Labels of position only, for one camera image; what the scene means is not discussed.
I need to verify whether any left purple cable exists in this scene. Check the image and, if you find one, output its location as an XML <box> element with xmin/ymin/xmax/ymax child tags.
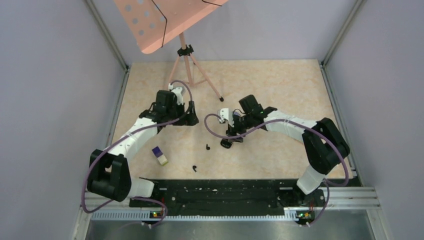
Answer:
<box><xmin>80</xmin><ymin>79</ymin><xmax>194</xmax><ymax>229</ymax></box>

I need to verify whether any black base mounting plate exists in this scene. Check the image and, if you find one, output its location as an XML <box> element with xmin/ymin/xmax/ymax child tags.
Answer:
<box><xmin>129</xmin><ymin>178</ymin><xmax>327</xmax><ymax>218</ymax></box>

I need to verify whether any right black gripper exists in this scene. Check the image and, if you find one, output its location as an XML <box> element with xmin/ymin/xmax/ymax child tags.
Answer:
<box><xmin>226</xmin><ymin>113</ymin><xmax>254</xmax><ymax>143</ymax></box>

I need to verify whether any aluminium frame rail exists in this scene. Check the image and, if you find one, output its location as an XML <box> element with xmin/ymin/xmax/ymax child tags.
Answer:
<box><xmin>79</xmin><ymin>187</ymin><xmax>381</xmax><ymax>223</ymax></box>

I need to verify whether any purple white small box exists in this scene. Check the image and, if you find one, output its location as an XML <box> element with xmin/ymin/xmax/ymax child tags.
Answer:
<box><xmin>151</xmin><ymin>146</ymin><xmax>168</xmax><ymax>166</ymax></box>

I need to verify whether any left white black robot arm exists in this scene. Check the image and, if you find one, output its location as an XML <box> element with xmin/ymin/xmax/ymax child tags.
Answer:
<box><xmin>86</xmin><ymin>86</ymin><xmax>199</xmax><ymax>207</ymax></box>

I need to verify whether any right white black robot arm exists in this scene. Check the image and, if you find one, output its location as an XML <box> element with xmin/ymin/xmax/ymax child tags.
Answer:
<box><xmin>218</xmin><ymin>94</ymin><xmax>351</xmax><ymax>206</ymax></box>

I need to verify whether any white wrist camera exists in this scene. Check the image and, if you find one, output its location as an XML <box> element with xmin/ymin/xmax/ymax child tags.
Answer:
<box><xmin>217</xmin><ymin>108</ymin><xmax>234</xmax><ymax>127</ymax></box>
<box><xmin>168</xmin><ymin>83</ymin><xmax>186</xmax><ymax>106</ymax></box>

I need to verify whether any purple cable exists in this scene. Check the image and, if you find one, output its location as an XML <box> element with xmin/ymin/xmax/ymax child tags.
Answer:
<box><xmin>80</xmin><ymin>79</ymin><xmax>194</xmax><ymax>229</ymax></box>
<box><xmin>203</xmin><ymin>113</ymin><xmax>350</xmax><ymax>227</ymax></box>

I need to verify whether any black earbud charging case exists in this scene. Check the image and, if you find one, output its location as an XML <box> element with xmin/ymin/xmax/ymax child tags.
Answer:
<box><xmin>220</xmin><ymin>139</ymin><xmax>233</xmax><ymax>149</ymax></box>

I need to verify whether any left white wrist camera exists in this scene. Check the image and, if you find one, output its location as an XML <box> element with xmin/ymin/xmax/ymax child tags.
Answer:
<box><xmin>168</xmin><ymin>83</ymin><xmax>186</xmax><ymax>106</ymax></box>

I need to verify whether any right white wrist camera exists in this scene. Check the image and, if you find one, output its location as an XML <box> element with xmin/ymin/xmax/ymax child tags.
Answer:
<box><xmin>217</xmin><ymin>108</ymin><xmax>234</xmax><ymax>127</ymax></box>

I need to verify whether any pink music stand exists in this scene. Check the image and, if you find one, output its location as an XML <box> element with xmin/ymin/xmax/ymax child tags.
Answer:
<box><xmin>114</xmin><ymin>0</ymin><xmax>227</xmax><ymax>101</ymax></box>

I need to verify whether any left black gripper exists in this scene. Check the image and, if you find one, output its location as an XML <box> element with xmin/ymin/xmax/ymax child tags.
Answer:
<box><xmin>166</xmin><ymin>100</ymin><xmax>199</xmax><ymax>126</ymax></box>

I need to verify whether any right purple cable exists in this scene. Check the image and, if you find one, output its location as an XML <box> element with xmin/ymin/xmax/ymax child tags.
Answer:
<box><xmin>203</xmin><ymin>113</ymin><xmax>350</xmax><ymax>227</ymax></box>

